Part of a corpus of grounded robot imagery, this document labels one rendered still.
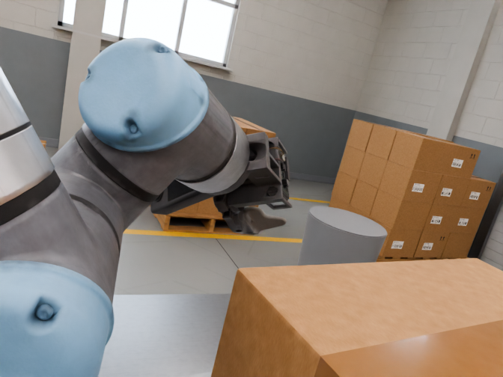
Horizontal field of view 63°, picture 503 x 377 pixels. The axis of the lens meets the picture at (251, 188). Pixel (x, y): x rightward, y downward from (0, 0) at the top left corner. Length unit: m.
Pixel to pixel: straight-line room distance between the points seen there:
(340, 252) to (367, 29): 4.77
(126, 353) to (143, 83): 0.48
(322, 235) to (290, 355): 2.03
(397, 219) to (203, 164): 3.19
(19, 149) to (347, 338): 0.19
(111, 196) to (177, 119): 0.07
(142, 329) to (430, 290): 0.48
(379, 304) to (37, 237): 0.22
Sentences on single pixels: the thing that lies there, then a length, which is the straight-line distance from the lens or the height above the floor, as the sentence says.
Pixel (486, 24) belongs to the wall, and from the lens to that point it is 5.37.
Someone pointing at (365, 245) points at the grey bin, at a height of 0.57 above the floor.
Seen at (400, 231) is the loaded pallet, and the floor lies 0.38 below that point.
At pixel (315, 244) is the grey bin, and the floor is 0.48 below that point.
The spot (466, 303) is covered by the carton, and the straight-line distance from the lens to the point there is 0.37.
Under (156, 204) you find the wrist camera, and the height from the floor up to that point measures 1.08.
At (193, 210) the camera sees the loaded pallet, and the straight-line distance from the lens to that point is 3.33.
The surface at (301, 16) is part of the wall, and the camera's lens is 6.00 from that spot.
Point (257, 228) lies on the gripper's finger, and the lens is 0.54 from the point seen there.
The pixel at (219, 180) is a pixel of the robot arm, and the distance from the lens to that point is 0.36.
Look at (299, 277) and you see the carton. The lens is 0.30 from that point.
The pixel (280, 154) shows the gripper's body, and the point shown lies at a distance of 0.46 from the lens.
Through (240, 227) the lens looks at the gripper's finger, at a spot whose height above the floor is 1.08.
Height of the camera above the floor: 1.24
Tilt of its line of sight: 14 degrees down
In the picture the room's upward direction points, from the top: 14 degrees clockwise
